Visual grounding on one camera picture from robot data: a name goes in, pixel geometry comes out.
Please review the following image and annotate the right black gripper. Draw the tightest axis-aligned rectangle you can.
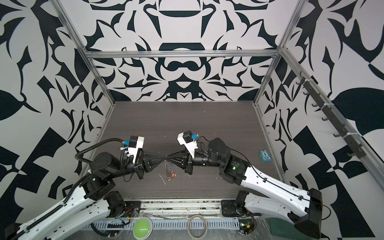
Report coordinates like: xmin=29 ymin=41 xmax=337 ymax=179
xmin=169 ymin=146 xmax=227 ymax=176

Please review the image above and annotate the metal keyring with yellow tag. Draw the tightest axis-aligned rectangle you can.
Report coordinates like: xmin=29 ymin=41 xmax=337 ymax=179
xmin=165 ymin=161 xmax=176 ymax=181

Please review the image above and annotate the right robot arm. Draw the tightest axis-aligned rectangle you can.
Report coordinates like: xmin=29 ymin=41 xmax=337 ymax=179
xmin=165 ymin=138 xmax=324 ymax=239

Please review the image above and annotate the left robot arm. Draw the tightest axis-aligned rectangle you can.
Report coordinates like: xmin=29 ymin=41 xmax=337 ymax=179
xmin=5 ymin=137 xmax=168 ymax=240

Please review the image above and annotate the green round button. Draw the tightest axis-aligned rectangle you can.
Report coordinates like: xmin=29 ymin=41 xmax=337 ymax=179
xmin=133 ymin=217 xmax=153 ymax=240

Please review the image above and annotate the light blue toy block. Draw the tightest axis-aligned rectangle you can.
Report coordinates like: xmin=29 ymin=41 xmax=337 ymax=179
xmin=260 ymin=150 xmax=272 ymax=163

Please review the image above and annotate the dark green cloth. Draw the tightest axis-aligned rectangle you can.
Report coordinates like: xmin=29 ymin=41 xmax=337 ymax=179
xmin=268 ymin=218 xmax=301 ymax=240

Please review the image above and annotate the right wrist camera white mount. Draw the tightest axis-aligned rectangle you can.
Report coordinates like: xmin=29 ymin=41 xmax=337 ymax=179
xmin=177 ymin=131 xmax=198 ymax=158

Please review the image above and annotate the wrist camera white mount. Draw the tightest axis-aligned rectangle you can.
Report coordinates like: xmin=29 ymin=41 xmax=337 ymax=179
xmin=177 ymin=131 xmax=198 ymax=158
xmin=120 ymin=136 xmax=145 ymax=164

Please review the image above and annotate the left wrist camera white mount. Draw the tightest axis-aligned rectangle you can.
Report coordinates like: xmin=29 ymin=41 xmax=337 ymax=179
xmin=120 ymin=136 xmax=145 ymax=164

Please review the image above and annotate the aluminium front rail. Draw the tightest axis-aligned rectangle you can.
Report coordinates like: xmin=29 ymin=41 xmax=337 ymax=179
xmin=52 ymin=196 xmax=310 ymax=221

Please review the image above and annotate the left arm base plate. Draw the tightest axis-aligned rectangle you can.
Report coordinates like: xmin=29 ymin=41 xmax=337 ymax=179
xmin=121 ymin=201 xmax=142 ymax=219

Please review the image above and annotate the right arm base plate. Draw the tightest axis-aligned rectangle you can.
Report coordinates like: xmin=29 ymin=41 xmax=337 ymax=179
xmin=221 ymin=200 xmax=242 ymax=218

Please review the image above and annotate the white slotted cable duct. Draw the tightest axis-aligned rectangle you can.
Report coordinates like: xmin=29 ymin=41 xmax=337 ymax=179
xmin=94 ymin=218 xmax=240 ymax=231

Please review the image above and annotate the tape roll ring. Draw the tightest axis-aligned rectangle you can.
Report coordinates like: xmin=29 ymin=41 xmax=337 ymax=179
xmin=187 ymin=214 xmax=208 ymax=240

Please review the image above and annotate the aluminium frame crossbar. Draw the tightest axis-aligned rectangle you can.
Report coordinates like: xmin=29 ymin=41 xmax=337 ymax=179
xmin=85 ymin=50 xmax=278 ymax=59

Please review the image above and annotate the black wall hook rack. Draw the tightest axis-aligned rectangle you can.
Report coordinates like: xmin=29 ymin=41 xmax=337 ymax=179
xmin=297 ymin=73 xmax=367 ymax=159

